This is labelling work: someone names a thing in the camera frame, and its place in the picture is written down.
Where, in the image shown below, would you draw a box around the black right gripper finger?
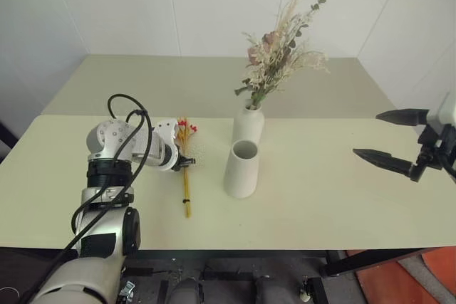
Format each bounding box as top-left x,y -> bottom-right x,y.
375,108 -> 430,127
352,147 -> 417,177

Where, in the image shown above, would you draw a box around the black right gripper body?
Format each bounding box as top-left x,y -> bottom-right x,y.
409,123 -> 456,183

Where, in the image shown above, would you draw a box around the yellow dried bouquet red flowers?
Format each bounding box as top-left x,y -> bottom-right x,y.
175,115 -> 208,219

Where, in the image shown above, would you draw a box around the pale dried flower bouquet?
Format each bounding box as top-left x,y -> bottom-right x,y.
234,0 -> 335,111

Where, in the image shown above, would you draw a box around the white tapered vase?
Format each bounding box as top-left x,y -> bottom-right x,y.
222,139 -> 259,199

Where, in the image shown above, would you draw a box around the white bottle-shaped vase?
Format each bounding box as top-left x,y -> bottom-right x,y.
232,100 -> 266,149

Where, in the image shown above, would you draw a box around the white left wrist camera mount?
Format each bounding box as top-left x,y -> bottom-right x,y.
153,118 -> 181,174

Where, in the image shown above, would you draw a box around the black metal table frame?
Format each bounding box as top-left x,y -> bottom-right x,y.
123,246 -> 434,304

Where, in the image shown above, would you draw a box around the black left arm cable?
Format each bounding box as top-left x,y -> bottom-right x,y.
17,93 -> 152,304

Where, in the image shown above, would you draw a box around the dark object at wall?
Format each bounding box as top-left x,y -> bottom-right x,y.
0,121 -> 19,164

